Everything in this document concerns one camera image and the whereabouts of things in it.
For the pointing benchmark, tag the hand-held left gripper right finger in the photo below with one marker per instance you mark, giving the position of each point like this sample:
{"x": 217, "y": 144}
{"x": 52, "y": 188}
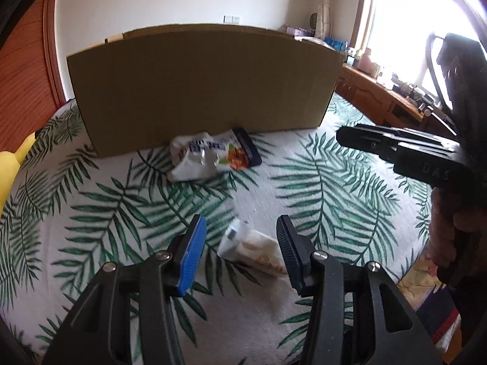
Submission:
{"x": 291, "y": 258}

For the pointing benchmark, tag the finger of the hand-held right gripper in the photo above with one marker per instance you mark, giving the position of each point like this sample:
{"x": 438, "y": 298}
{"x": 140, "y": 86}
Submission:
{"x": 414, "y": 137}
{"x": 365, "y": 140}

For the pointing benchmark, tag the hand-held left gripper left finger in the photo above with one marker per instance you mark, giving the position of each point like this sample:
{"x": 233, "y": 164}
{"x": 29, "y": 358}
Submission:
{"x": 192, "y": 254}

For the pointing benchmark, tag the small clear snack packet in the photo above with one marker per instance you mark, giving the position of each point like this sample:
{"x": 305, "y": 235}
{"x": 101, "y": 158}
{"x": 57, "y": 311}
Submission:
{"x": 251, "y": 249}

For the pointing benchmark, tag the brown cardboard box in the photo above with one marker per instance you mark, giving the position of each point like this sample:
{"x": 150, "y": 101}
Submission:
{"x": 205, "y": 83}

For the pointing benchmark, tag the person's right hand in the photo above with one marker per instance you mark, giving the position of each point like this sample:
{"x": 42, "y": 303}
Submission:
{"x": 443, "y": 232}

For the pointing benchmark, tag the row of small ornaments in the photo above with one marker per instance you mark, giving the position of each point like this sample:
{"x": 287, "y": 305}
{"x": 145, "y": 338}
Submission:
{"x": 414, "y": 93}

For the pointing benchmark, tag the wooden cabinet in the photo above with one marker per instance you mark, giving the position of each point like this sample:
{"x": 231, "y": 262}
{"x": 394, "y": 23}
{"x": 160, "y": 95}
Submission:
{"x": 369, "y": 91}

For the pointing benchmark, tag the leaf print blanket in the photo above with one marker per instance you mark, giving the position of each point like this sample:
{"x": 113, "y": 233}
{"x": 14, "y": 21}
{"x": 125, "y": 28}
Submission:
{"x": 323, "y": 197}

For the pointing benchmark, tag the pink bottle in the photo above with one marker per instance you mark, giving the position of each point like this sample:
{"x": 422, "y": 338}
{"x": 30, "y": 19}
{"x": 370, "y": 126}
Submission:
{"x": 367, "y": 60}

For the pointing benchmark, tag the white snack packet blue print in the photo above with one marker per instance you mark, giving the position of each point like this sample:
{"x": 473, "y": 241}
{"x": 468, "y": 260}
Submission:
{"x": 194, "y": 159}

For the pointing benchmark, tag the blue plastic items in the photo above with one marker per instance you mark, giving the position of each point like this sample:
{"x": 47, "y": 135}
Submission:
{"x": 336, "y": 44}

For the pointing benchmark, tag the black snack packet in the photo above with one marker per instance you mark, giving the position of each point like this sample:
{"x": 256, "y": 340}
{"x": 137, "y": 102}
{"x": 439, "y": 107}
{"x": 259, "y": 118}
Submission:
{"x": 249, "y": 148}

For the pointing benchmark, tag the bright window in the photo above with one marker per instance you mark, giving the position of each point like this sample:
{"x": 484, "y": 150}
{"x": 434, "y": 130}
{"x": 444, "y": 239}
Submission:
{"x": 403, "y": 19}

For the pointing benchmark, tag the purple box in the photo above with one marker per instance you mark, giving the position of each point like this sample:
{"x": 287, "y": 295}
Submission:
{"x": 293, "y": 30}

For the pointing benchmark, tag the floral cloth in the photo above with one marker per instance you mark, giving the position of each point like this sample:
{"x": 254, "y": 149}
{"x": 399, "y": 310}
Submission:
{"x": 426, "y": 296}

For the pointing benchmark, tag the patterned curtain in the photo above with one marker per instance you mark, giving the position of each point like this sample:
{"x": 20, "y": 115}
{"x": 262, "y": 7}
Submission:
{"x": 326, "y": 0}

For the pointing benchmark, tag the yellow plush toy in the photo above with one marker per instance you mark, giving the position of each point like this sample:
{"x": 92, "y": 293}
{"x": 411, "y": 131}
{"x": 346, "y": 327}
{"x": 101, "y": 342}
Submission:
{"x": 9, "y": 171}

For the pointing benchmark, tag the wooden headboard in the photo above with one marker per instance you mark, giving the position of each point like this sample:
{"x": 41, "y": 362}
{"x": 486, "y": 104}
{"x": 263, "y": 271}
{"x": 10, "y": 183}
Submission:
{"x": 26, "y": 83}

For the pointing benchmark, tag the white wall socket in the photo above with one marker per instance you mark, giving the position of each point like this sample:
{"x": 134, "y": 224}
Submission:
{"x": 231, "y": 19}

